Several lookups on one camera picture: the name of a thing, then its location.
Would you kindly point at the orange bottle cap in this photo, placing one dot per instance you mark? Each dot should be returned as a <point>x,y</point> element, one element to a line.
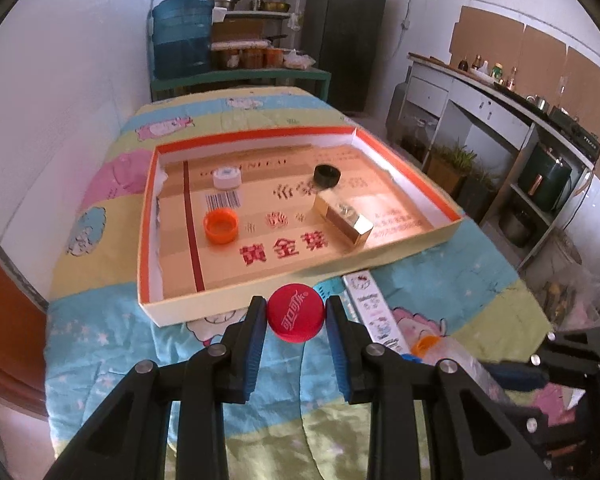
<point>221,226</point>

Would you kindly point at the metal kettle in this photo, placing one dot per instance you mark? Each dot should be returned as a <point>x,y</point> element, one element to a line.
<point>537,103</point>

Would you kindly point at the gold rectangular box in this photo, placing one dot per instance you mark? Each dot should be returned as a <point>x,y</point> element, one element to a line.
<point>342,220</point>

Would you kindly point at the crumpled plastic bags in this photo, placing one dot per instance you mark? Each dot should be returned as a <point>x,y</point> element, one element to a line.
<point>575,295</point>

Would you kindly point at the metal pot under counter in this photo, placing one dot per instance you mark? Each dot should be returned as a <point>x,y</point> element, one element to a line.
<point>514,227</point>

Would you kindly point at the green yellow-capped bottle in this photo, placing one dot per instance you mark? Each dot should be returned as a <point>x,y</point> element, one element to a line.
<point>498,72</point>

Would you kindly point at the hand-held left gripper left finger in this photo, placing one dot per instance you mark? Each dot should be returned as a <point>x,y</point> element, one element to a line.
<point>255,350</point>

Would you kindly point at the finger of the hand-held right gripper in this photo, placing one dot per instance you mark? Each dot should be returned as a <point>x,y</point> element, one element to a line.
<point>530,422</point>
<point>515,376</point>

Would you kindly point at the white kitchen counter cabinet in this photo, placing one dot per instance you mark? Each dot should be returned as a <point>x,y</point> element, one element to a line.
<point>480,105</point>

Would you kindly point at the dark green refrigerator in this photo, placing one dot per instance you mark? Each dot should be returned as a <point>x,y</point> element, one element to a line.
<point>345,35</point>

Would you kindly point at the white plastic bag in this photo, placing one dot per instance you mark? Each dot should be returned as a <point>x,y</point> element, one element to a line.
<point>298,59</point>

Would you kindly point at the dark green air fryer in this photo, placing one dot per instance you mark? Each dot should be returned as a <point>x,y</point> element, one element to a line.
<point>545,175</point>

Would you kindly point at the clear plastic blister pack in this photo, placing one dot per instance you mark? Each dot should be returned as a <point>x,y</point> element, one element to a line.
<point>460,360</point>

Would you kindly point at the red-brown wooden door frame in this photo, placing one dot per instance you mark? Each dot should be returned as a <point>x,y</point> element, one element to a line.
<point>5,320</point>

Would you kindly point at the brown cardboard box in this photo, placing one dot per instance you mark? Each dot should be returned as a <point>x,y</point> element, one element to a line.
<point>239,32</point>

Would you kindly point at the jar of orange preserve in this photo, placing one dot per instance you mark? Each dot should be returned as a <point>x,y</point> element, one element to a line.
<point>253,58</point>
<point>275,57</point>
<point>227,59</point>

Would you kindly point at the blue water jug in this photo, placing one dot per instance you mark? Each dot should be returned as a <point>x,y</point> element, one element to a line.
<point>182,35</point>

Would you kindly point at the cardboard wall backsplash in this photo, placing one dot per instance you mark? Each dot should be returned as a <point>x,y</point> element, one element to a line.
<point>530,45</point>

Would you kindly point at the green metal table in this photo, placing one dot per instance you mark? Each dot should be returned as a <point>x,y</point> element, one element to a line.
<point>240,76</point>

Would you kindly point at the potted green plants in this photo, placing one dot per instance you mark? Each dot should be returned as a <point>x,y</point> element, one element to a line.
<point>455,165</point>

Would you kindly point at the black gas stove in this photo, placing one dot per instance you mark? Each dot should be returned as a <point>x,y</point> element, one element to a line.
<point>577,132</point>

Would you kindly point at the red bottle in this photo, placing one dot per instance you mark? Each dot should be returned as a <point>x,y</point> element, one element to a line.
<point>513,77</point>

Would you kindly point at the white bottle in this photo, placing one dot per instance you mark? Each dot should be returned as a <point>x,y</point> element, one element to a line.
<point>484,68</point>

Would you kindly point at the white bottle cap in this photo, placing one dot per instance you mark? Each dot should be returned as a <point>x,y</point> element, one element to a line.
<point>227,178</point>

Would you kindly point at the red bottle cap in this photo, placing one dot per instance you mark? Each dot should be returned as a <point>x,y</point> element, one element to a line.
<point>296,312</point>

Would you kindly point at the white cartoon print box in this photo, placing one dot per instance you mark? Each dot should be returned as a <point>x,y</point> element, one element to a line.
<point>375,310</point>

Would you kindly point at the dark sauce bottle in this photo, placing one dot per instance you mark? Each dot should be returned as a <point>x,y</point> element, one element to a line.
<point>463,63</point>

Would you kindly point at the black bottle cap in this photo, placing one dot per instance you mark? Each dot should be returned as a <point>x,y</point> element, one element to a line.
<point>327,176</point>

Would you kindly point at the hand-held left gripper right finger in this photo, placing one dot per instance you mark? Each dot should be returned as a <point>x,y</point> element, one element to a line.
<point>337,350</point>

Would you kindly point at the shallow orange-rimmed cardboard box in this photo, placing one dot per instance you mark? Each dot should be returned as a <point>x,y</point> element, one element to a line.
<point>290,220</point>

